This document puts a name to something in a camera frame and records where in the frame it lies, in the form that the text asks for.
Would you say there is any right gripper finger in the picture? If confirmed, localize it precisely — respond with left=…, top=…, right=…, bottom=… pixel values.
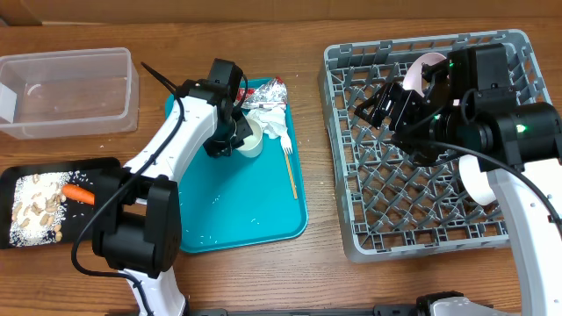
left=354, top=90, right=394, bottom=128
left=421, top=61, right=451, bottom=95

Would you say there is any white round plate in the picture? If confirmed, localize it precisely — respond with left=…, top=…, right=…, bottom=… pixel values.
left=402, top=53, right=448, bottom=99

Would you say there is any white paper cup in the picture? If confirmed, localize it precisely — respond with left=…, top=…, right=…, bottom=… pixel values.
left=237, top=118, right=263, bottom=158

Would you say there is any white bowl with peanuts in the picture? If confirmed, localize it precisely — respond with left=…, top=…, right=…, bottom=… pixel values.
left=458, top=154, right=496, bottom=205

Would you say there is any orange carrot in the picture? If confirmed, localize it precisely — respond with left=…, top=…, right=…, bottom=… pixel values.
left=61, top=184, right=95, bottom=205

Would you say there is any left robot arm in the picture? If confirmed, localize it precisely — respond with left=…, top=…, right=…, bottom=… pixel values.
left=87, top=59, right=252, bottom=315

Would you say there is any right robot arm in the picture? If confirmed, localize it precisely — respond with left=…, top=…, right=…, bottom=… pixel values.
left=355, top=44, right=561, bottom=315

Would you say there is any grey plastic dishwasher rack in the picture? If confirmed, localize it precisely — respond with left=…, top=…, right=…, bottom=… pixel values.
left=319, top=29, right=550, bottom=262

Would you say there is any black rectangular waste tray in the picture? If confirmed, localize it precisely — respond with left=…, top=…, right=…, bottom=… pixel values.
left=1, top=157, right=121, bottom=249

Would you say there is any crumpled white napkin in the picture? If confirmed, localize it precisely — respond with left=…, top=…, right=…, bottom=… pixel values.
left=246, top=107, right=288, bottom=140

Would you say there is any crumpled silver foil wrapper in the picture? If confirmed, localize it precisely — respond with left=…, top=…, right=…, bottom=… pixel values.
left=236, top=77, right=288, bottom=110

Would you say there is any white plastic fork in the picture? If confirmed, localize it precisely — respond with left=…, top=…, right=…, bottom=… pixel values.
left=278, top=103, right=294, bottom=155

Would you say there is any teal plastic serving tray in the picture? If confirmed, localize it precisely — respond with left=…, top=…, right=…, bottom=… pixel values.
left=178, top=110, right=309, bottom=254

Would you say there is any wooden chopstick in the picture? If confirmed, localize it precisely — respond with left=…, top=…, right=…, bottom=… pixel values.
left=285, top=153, right=299, bottom=200

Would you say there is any clear plastic storage bin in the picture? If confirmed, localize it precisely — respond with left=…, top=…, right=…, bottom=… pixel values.
left=1, top=47, right=140, bottom=140

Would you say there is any pile of rice and peanuts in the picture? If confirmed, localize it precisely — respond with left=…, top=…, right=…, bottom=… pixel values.
left=9, top=170, right=91, bottom=248

